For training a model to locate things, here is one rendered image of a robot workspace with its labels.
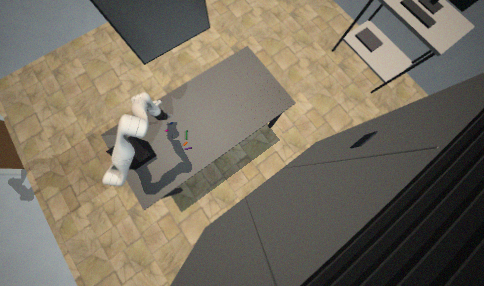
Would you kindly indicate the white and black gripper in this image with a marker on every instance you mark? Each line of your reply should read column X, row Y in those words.
column 158, row 114

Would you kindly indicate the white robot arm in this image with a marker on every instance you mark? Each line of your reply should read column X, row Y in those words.
column 123, row 152

